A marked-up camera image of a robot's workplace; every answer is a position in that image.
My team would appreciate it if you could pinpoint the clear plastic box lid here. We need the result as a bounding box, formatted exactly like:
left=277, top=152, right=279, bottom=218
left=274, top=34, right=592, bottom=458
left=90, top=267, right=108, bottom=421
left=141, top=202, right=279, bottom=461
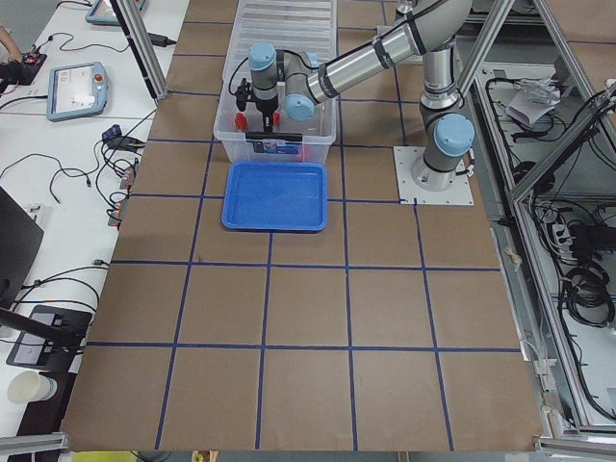
left=222, top=0, right=337, bottom=91

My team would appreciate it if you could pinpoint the blue teach pendant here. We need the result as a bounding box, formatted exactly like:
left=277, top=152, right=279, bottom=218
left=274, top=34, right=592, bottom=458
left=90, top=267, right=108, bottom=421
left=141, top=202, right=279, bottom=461
left=85, top=0, right=119, bottom=26
left=46, top=62, right=108, bottom=122

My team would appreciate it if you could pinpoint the aluminium frame post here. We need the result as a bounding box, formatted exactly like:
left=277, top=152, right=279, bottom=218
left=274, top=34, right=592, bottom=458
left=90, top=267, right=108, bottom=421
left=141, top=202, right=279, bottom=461
left=111, top=0, right=168, bottom=101

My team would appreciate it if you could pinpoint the clear plastic storage box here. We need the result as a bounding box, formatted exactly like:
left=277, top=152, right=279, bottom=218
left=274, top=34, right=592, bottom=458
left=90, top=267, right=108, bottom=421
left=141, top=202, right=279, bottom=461
left=214, top=86, right=338, bottom=165

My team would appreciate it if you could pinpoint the black laptop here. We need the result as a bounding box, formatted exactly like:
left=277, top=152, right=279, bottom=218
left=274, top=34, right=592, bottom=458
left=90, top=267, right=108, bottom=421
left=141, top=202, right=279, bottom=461
left=0, top=189, right=43, bottom=309

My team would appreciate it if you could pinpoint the blue plastic tray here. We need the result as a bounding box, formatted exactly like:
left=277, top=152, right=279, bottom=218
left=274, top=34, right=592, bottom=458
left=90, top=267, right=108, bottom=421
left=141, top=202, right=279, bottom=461
left=221, top=162, right=328, bottom=232

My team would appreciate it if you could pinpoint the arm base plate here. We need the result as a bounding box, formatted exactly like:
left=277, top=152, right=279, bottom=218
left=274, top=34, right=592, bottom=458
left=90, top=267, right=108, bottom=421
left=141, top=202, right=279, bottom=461
left=393, top=146, right=475, bottom=206

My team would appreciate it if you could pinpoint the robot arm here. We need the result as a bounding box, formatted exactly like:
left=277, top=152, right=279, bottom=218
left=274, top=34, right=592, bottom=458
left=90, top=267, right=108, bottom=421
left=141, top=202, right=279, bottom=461
left=232, top=1, right=475, bottom=193

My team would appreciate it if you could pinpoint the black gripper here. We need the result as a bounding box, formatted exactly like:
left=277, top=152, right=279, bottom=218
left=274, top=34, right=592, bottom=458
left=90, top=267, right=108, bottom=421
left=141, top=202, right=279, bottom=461
left=252, top=86, right=279, bottom=133

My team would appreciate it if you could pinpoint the white paper cup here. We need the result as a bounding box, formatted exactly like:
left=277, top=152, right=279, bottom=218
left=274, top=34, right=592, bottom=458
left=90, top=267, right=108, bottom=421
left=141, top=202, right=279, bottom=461
left=7, top=371, right=58, bottom=404

